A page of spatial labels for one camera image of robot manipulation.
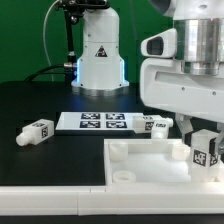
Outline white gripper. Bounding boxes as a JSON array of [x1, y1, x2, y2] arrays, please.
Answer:
[[140, 58, 224, 146]]

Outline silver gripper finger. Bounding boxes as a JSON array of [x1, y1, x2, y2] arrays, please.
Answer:
[[215, 123, 224, 155]]

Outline white square table top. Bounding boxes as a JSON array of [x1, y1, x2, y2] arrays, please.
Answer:
[[104, 139, 224, 185]]

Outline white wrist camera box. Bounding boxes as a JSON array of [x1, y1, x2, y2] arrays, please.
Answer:
[[141, 28, 177, 59]]

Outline white marker base plate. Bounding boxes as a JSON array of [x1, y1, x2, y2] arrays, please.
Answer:
[[56, 112, 141, 131]]

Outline black cable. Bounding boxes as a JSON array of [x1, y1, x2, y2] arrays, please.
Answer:
[[23, 64, 73, 83]]

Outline black camera stand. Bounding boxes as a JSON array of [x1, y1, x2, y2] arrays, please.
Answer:
[[56, 0, 110, 84]]

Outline grey cable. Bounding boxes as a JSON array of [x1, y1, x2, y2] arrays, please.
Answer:
[[42, 0, 63, 83]]

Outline white front obstacle wall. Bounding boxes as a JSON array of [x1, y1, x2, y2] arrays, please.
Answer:
[[0, 183, 224, 216]]

